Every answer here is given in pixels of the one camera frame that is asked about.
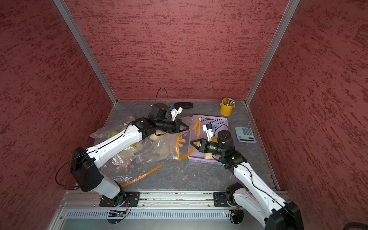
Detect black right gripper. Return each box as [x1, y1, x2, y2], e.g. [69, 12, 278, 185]
[190, 138, 224, 155]

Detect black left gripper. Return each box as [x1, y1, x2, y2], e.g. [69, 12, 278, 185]
[156, 119, 190, 133]

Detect beige pear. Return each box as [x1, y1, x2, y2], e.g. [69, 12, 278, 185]
[204, 153, 215, 160]
[150, 130, 165, 141]

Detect clear zip-top bag orange seal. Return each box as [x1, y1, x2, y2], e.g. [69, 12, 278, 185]
[136, 117, 201, 162]

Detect clear bag with green fruit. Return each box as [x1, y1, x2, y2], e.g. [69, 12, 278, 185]
[90, 115, 162, 187]

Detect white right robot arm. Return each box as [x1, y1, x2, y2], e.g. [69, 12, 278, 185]
[190, 130, 304, 230]

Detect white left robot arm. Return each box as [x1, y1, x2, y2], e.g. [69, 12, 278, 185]
[70, 103, 189, 199]

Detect black glasses case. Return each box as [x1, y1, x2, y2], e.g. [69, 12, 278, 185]
[173, 102, 194, 110]

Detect lilac perforated plastic basket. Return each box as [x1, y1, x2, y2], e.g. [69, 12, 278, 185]
[188, 114, 229, 166]

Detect yellow pen cup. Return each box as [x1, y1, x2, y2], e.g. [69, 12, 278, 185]
[220, 98, 235, 117]

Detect grey desk calculator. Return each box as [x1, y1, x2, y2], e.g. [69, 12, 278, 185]
[235, 127, 256, 143]

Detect pens in cup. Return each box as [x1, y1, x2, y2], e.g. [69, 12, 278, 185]
[225, 97, 235, 106]

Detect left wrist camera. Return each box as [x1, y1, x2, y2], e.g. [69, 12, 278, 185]
[170, 105, 183, 121]

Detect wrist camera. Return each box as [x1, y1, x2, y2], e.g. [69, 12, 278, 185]
[202, 123, 216, 141]
[170, 105, 183, 121]

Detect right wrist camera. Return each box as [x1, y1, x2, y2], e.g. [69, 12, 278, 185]
[202, 123, 216, 141]

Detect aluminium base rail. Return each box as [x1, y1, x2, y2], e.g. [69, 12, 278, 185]
[49, 190, 266, 230]

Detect aluminium corner post right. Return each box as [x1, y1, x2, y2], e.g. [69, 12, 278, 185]
[245, 0, 300, 107]

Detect aluminium corner post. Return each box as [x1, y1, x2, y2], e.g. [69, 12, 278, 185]
[53, 0, 118, 105]
[245, 0, 300, 107]

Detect aluminium corner post left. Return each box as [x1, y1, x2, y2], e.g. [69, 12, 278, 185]
[53, 0, 118, 105]

